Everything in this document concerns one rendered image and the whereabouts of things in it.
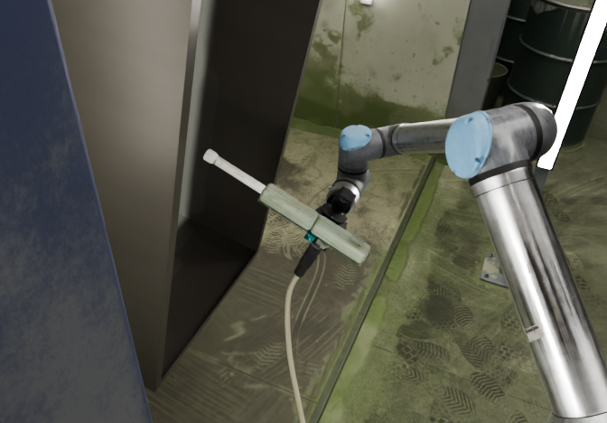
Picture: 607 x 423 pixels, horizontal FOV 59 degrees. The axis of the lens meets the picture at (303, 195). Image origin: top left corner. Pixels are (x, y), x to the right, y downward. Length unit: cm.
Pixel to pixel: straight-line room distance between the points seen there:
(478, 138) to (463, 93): 209
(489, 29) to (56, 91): 283
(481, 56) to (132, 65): 233
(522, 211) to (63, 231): 89
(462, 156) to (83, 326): 88
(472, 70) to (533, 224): 208
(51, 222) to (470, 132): 89
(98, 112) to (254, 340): 135
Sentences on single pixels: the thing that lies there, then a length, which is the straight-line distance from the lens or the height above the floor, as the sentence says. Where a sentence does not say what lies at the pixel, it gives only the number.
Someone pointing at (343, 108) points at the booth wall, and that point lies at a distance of 331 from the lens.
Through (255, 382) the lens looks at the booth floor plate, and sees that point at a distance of 203.
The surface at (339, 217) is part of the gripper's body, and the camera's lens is 144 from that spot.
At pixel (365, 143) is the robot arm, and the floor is 96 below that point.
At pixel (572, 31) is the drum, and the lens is 343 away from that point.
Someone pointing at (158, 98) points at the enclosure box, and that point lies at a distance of 88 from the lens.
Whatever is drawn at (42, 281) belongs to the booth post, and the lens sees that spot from 19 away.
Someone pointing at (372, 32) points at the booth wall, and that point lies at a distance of 308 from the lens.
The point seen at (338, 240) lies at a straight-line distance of 132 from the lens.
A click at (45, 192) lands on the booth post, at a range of 18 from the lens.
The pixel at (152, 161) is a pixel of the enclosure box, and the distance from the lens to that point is 96.
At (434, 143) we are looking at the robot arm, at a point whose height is 104.
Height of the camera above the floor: 172
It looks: 36 degrees down
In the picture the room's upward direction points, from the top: 3 degrees clockwise
